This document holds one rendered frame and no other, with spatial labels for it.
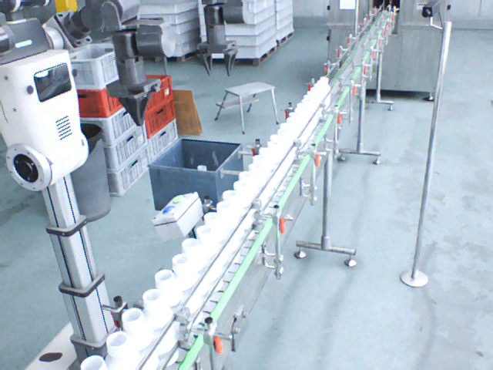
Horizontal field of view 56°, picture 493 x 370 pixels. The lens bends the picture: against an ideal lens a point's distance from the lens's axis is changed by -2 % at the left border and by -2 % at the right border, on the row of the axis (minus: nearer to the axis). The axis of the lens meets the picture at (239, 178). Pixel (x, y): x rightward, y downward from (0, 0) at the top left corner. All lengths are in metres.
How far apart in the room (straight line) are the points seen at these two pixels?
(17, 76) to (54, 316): 1.70
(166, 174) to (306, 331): 1.09
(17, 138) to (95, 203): 2.09
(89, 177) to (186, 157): 1.31
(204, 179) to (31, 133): 0.73
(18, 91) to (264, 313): 1.71
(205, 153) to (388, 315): 1.26
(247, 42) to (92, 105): 4.58
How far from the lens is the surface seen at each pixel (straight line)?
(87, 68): 3.59
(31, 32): 1.54
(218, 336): 0.94
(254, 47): 7.84
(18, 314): 2.94
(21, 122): 1.46
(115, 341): 0.87
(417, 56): 5.86
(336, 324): 2.52
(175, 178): 1.95
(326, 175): 2.63
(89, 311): 1.83
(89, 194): 3.49
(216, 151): 2.17
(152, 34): 0.98
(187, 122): 4.93
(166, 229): 1.27
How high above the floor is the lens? 1.74
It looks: 26 degrees down
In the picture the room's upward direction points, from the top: 4 degrees counter-clockwise
